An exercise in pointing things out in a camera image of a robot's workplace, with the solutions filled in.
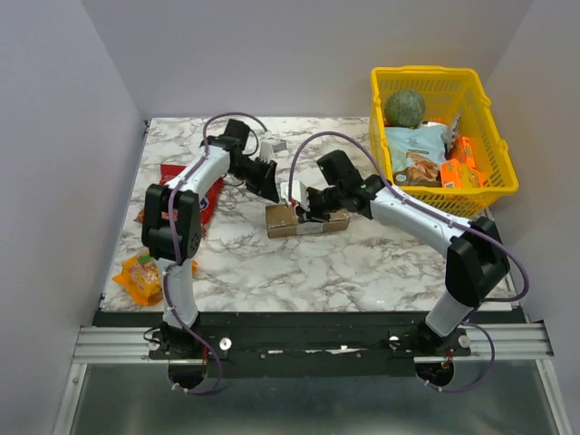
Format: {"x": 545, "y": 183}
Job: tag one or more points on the orange candy box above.
{"x": 462, "y": 152}
{"x": 458, "y": 175}

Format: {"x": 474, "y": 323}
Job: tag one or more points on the red snack bag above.
{"x": 207, "y": 204}

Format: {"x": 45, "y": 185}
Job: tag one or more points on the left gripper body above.
{"x": 259, "y": 169}

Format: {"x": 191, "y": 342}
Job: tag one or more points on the light blue snack bag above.
{"x": 416, "y": 155}

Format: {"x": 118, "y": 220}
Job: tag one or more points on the brown cardboard express box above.
{"x": 283, "y": 221}

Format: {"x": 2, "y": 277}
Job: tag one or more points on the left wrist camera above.
{"x": 269, "y": 147}

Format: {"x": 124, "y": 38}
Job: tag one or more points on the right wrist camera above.
{"x": 294, "y": 192}

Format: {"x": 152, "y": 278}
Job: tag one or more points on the aluminium rail frame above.
{"x": 126, "y": 345}

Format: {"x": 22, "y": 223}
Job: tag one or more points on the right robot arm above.
{"x": 475, "y": 264}

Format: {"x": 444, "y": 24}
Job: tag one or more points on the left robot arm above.
{"x": 172, "y": 229}

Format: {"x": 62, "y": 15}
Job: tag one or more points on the silver foil packet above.
{"x": 452, "y": 131}

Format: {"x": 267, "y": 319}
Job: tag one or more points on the green melon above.
{"x": 405, "y": 108}

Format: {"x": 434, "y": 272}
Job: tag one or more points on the orange gummy candy bag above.
{"x": 141, "y": 278}

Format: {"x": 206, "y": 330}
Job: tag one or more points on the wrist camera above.
{"x": 269, "y": 147}
{"x": 294, "y": 192}

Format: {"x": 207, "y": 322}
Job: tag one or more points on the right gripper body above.
{"x": 314, "y": 204}

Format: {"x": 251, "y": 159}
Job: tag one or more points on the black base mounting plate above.
{"x": 305, "y": 345}

